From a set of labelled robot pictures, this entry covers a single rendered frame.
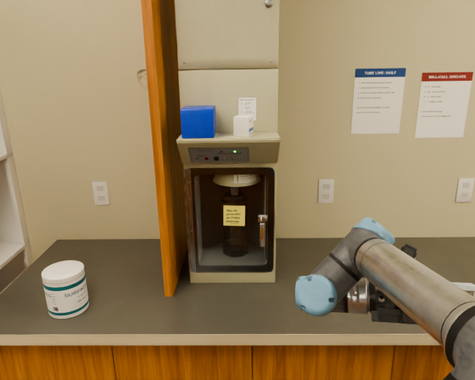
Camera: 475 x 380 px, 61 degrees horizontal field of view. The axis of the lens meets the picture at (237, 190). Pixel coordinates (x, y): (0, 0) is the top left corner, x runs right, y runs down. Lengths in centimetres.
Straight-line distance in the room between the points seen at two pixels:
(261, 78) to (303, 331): 80
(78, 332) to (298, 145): 113
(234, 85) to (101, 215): 99
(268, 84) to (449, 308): 94
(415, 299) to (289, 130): 128
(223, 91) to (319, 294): 78
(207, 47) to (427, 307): 100
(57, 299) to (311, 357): 83
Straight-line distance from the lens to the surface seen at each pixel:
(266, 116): 134
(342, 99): 182
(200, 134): 125
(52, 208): 209
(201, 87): 134
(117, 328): 139
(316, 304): 78
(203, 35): 134
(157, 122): 128
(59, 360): 153
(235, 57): 133
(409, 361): 150
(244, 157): 131
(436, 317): 59
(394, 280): 67
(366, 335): 135
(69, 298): 145
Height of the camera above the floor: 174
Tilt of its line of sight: 18 degrees down
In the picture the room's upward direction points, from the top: 1 degrees counter-clockwise
